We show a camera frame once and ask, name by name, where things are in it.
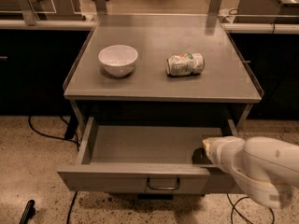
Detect long white counter ledge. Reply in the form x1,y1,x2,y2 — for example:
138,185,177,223
0,20,299,35

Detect black cable left floor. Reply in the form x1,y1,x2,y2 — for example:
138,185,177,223
27,115,82,224

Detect crushed green white can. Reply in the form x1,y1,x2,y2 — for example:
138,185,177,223
166,53,205,77

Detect grey metal drawer cabinet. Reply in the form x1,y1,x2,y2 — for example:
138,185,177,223
63,13,264,201

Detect black cable floor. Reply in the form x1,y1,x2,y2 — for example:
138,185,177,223
27,115,82,224
226,193,276,224

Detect grey post left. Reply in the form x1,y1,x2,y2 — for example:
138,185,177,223
17,0,37,26

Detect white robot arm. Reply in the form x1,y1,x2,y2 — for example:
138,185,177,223
203,136,299,208

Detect grey top drawer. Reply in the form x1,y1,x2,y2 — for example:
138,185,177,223
58,118,241,195

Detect black cable right floor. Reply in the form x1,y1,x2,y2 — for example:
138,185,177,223
226,193,276,224

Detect black object on floor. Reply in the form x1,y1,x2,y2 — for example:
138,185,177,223
19,200,36,224

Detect grey post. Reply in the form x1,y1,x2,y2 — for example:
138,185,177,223
207,0,222,15
17,0,37,26
93,0,108,17

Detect grey post right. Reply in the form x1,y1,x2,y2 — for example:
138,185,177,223
207,0,222,15

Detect white ceramic bowl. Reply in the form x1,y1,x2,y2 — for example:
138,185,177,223
98,45,138,77

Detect grey post middle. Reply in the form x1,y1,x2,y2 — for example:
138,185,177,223
93,0,108,17

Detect grey cabinet background right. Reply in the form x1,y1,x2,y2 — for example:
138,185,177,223
234,0,299,24

